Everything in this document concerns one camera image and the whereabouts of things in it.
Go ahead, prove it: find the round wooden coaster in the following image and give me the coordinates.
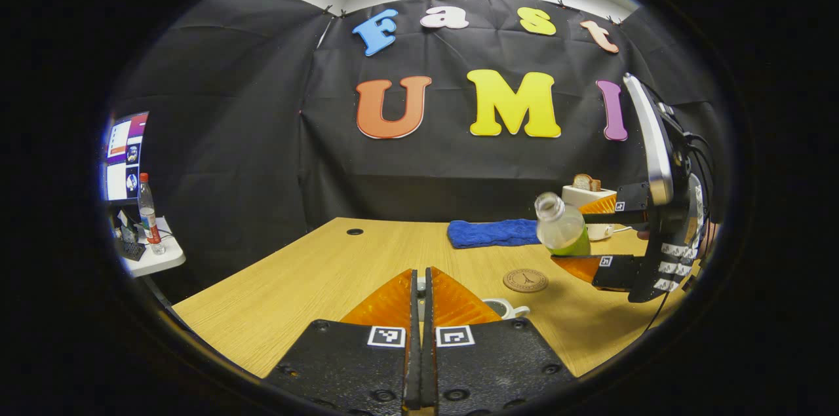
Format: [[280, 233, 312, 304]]
[[503, 268, 549, 293]]

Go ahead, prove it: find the white teacup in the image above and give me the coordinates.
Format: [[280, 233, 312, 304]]
[[482, 298, 530, 320]]

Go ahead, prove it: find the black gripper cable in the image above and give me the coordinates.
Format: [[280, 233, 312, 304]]
[[682, 131, 718, 220]]

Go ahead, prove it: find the clear water bottle green label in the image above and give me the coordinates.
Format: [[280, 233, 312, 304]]
[[534, 192, 592, 256]]

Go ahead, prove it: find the red-capped plastic bottle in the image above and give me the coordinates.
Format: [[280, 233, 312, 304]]
[[137, 172, 166, 255]]

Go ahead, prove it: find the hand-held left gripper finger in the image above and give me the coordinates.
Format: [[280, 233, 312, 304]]
[[264, 268, 420, 411], [423, 267, 576, 413]]

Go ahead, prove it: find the white toaster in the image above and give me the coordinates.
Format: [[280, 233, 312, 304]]
[[561, 185, 618, 241]]

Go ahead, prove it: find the black keyboard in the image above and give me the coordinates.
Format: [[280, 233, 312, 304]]
[[117, 238, 147, 262]]

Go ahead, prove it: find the small white side table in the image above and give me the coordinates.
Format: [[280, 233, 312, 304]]
[[121, 216, 187, 277]]

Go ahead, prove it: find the computer monitor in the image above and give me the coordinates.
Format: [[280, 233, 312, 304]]
[[102, 111, 150, 202]]

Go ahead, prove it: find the blue towel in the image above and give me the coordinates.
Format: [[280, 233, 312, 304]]
[[447, 218, 545, 250]]

